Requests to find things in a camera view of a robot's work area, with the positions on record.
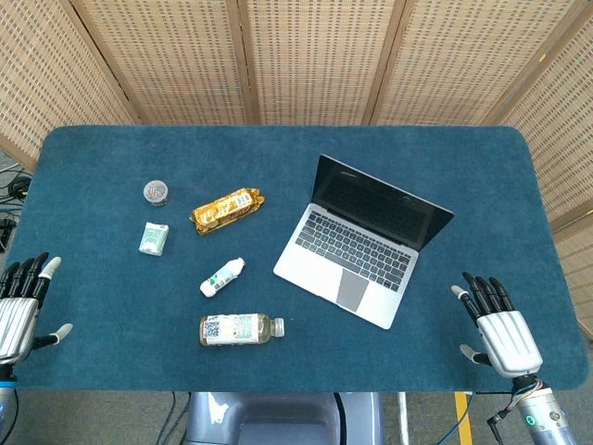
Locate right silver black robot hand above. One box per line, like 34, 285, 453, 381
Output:
450, 271, 544, 375

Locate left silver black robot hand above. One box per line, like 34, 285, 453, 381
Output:
0, 251, 74, 367

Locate silver laptop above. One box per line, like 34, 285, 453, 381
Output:
272, 154, 456, 331

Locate black floor power adapter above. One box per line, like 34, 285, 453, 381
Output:
0, 217, 18, 254

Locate blue felt table cover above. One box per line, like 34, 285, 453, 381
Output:
8, 124, 589, 395

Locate white table leg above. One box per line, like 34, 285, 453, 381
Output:
397, 391, 410, 445

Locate green white tissue pack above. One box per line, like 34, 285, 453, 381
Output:
137, 221, 170, 257

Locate small clear round jar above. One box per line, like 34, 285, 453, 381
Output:
142, 179, 170, 208

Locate small white green bottle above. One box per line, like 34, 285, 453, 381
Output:
199, 257, 246, 299

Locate yellow tea bottle white cap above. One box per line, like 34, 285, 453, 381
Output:
198, 312, 285, 347

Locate gold cracker package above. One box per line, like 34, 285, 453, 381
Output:
191, 185, 267, 237

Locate grey-blue robot torso base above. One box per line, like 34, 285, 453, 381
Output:
184, 391, 385, 445

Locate woven bamboo folding screen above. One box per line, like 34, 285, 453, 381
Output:
0, 0, 593, 342

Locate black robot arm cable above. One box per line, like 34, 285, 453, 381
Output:
486, 391, 519, 433

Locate black floor cable bundle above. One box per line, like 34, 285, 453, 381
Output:
0, 167, 34, 215

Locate black cables under table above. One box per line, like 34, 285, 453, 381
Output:
157, 391, 187, 445

